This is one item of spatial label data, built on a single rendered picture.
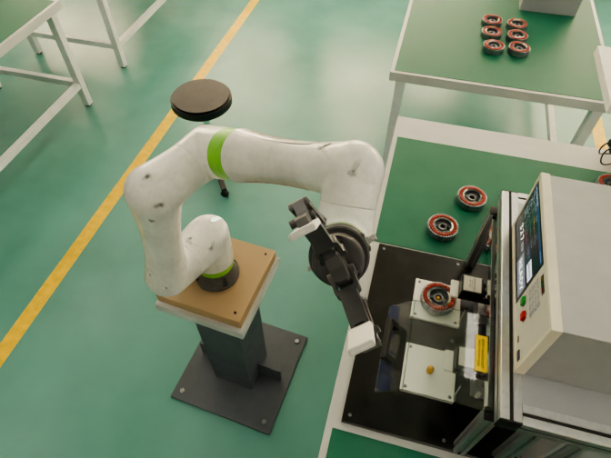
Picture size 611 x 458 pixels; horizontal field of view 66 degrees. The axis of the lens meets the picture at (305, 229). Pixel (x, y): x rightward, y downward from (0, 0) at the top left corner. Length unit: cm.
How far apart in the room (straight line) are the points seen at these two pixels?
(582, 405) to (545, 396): 7
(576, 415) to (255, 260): 102
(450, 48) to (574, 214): 178
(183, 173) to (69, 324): 172
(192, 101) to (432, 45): 135
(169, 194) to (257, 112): 255
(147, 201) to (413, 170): 127
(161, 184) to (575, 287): 86
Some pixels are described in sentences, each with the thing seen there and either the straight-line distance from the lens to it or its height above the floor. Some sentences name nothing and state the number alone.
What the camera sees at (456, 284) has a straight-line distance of 154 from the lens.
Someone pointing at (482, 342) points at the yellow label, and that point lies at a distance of 124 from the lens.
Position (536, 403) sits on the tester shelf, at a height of 111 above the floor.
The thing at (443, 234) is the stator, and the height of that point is 79.
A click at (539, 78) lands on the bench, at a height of 75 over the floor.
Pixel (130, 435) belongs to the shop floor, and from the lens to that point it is 232.
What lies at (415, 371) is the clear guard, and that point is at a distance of 116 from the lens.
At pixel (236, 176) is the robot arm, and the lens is 101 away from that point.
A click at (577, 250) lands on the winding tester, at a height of 132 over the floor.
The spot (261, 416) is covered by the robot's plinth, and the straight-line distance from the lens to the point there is 221.
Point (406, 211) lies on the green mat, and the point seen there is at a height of 75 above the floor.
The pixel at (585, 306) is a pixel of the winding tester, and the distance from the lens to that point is 107.
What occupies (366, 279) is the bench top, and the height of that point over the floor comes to 75.
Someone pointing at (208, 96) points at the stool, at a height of 56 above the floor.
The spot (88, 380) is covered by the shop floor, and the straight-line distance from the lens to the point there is 248.
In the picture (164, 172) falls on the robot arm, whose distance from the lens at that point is 104.
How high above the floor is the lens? 212
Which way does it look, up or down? 51 degrees down
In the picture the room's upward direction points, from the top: straight up
